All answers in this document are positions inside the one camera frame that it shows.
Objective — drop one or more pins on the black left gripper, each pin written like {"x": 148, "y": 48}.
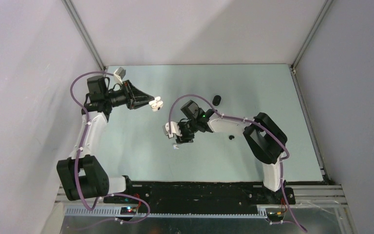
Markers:
{"x": 135, "y": 98}

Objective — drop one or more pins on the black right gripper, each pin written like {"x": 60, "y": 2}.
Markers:
{"x": 184, "y": 138}

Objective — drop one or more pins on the white earbud charging case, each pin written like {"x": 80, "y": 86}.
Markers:
{"x": 156, "y": 104}

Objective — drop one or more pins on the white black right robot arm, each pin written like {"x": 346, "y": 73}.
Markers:
{"x": 264, "y": 138}

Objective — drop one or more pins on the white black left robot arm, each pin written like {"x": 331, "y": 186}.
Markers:
{"x": 81, "y": 174}

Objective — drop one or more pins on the black cylindrical cap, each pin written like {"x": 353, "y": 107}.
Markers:
{"x": 216, "y": 100}

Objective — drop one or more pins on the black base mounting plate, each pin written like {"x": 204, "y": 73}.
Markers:
{"x": 207, "y": 198}

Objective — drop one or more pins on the left controller board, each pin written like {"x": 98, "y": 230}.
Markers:
{"x": 128, "y": 211}

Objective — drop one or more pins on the controller board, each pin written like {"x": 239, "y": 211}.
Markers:
{"x": 128, "y": 211}
{"x": 276, "y": 215}

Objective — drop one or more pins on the right controller board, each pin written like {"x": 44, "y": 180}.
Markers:
{"x": 276, "y": 215}

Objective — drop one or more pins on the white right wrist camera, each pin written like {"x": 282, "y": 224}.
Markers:
{"x": 171, "y": 129}

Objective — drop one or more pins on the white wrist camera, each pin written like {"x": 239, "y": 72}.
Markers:
{"x": 171, "y": 129}
{"x": 119, "y": 74}

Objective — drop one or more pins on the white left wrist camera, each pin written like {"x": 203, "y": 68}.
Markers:
{"x": 119, "y": 74}

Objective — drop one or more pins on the aluminium frame post left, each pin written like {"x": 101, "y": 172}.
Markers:
{"x": 82, "y": 30}

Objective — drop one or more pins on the aluminium frame post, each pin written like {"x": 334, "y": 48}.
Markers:
{"x": 311, "y": 34}
{"x": 82, "y": 30}

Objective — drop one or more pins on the aluminium front rail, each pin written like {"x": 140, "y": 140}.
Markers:
{"x": 306, "y": 196}

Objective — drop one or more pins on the aluminium frame post right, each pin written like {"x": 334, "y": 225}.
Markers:
{"x": 311, "y": 34}

